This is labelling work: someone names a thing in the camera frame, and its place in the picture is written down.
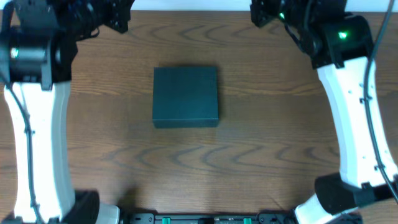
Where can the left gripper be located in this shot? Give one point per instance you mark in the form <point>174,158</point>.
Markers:
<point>121,20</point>

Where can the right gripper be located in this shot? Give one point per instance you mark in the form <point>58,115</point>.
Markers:
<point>259,16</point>

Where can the black gift box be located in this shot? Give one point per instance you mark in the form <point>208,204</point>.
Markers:
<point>185,97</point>

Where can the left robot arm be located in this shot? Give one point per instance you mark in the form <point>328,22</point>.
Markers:
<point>38,45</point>

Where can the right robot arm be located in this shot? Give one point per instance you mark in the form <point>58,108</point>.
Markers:
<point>342,52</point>

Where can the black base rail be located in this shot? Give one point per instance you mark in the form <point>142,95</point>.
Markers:
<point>183,218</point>

